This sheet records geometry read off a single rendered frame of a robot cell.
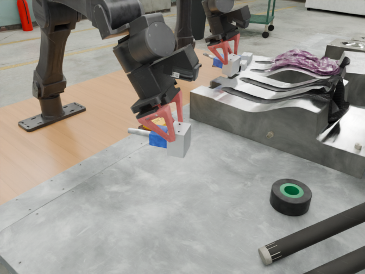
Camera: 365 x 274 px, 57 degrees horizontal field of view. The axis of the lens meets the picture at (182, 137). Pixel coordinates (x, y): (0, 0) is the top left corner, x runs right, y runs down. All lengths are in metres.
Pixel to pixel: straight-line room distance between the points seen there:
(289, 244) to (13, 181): 0.61
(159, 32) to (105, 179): 0.38
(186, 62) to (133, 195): 0.32
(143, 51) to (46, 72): 0.46
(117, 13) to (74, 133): 0.48
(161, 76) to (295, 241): 0.37
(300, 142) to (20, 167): 0.69
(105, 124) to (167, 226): 0.47
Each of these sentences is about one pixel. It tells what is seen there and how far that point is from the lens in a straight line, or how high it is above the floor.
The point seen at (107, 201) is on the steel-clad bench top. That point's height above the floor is 0.80.
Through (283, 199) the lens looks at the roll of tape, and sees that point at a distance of 0.70.
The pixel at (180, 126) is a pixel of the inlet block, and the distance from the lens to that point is 0.67.
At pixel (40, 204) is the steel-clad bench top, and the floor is 0.80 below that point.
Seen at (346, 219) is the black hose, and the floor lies 0.86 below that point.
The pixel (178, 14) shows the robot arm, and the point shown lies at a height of 1.03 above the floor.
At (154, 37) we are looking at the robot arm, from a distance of 0.56.
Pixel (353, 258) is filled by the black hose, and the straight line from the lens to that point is 0.62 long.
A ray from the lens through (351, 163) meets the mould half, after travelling 0.87.
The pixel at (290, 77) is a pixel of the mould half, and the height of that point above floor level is 0.87.
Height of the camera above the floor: 1.28
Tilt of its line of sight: 30 degrees down
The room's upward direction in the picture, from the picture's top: straight up
